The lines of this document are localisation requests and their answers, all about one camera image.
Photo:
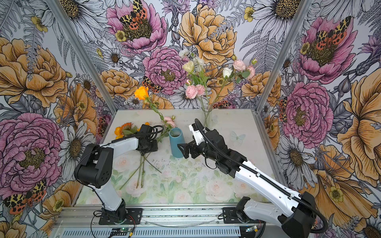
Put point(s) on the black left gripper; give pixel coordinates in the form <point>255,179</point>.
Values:
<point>150,146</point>

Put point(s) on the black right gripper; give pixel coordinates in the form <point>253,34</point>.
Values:
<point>193,148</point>

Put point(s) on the teal cylindrical vase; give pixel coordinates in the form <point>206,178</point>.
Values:
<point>176,137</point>

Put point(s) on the orange daisy flower stem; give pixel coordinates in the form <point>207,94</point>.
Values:
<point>140,170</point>

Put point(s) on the pink white rose stem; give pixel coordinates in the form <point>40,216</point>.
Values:
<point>168,125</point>

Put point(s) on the clear glass vase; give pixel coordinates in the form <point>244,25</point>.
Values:
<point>206,119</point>

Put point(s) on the light pink peony stem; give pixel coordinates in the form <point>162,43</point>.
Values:
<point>200,93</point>

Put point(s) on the pink rosebud stem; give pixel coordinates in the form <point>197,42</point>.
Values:
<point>220,85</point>

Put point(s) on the pink carnation flower stem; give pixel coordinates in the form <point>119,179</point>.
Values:
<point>242,72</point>

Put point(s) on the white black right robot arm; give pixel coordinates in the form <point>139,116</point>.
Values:
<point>295,213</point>

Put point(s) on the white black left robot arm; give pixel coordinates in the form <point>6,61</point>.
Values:
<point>94,169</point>

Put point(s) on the orange yellow ranunculus stem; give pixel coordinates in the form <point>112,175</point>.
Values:
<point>126,130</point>

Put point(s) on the green circuit board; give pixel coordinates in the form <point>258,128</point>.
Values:
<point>122,232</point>

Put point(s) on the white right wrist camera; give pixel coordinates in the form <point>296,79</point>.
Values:
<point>197,136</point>

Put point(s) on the aluminium front rail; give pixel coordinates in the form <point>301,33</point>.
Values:
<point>178,215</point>

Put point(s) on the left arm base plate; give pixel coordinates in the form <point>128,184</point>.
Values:
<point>128,216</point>

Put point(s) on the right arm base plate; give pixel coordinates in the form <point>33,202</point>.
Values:
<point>230,215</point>

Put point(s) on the left aluminium corner post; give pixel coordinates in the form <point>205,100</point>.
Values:
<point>75,41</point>

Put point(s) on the aluminium corner post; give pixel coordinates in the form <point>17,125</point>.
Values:
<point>75,41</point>
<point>289,40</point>

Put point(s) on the right aluminium corner post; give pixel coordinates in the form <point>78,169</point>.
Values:
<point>289,40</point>

